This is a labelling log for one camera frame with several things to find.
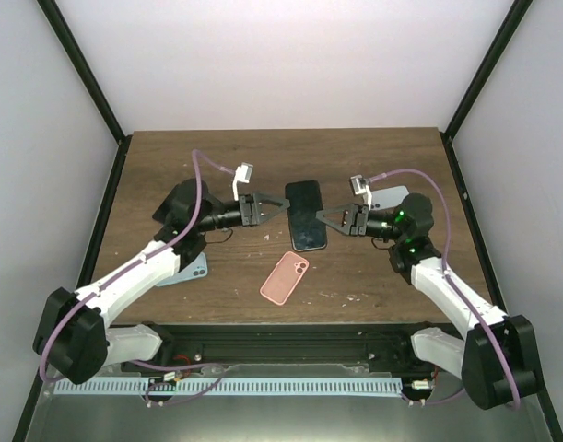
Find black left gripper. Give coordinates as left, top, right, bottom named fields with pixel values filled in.
left=196, top=192, right=290, bottom=233

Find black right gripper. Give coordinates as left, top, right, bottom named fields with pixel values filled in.
left=316, top=204, right=405, bottom=242

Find black phone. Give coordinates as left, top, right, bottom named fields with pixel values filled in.
left=285, top=180, right=327, bottom=252

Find white phone dual camera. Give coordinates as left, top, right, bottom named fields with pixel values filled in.
left=370, top=185, right=409, bottom=210

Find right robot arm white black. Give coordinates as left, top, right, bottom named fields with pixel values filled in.
left=316, top=193, right=544, bottom=410

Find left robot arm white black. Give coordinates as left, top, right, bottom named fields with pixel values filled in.
left=33, top=180, right=289, bottom=384

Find pink phone case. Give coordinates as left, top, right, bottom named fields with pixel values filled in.
left=259, top=251, right=310, bottom=306

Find dark blue phone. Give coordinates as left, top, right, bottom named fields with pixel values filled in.
left=152, top=192, right=177, bottom=225

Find light blue phone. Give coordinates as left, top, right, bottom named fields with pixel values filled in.
left=156, top=252, right=208, bottom=287

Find light blue slotted strip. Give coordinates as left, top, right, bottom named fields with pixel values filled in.
left=53, top=377, right=403, bottom=398

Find metal front plate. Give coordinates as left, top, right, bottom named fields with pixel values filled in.
left=27, top=366, right=551, bottom=441

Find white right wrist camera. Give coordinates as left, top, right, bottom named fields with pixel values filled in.
left=349, top=175, right=372, bottom=206

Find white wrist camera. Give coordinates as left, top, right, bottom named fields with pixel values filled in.
left=349, top=175, right=372, bottom=206
left=231, top=162, right=253, bottom=201

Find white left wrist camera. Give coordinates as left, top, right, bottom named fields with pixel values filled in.
left=231, top=162, right=253, bottom=201

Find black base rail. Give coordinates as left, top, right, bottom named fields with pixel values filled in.
left=150, top=322, right=434, bottom=377

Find black frame post right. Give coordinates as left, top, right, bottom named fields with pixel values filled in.
left=440, top=0, right=533, bottom=142

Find black frame post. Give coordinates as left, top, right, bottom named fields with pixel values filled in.
left=37, top=0, right=126, bottom=145
left=440, top=0, right=533, bottom=142

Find black frame post left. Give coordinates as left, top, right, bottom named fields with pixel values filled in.
left=37, top=0, right=126, bottom=145

